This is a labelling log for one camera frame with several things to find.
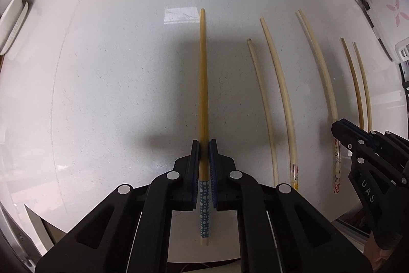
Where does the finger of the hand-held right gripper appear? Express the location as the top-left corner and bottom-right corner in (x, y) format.
(331, 120), (368, 165)
(340, 119), (409, 152)

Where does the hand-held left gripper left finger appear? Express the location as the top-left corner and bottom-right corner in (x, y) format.
(35, 139), (202, 273)

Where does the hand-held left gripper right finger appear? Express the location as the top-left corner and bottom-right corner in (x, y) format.
(208, 139), (373, 273)

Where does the bamboo chopstick white end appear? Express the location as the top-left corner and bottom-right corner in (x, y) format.
(352, 41), (373, 133)

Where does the bamboo chopstick green printed end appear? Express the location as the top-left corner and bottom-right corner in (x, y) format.
(340, 37), (365, 130)

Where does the bamboo chopstick red patterned end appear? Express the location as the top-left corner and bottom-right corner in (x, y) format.
(296, 9), (342, 195)
(259, 17), (301, 192)

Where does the plain thin bamboo chopstick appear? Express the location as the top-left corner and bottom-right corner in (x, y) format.
(247, 38), (279, 187)

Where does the bamboo chopstick blue dotted end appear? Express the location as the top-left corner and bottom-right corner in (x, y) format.
(199, 8), (213, 247)

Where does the person's right hand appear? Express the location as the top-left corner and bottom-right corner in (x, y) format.
(367, 239), (393, 265)

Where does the white flowered rice cooker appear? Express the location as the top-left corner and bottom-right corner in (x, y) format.
(363, 0), (409, 62)

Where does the white plate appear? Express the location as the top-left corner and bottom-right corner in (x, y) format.
(2, 1), (29, 55)

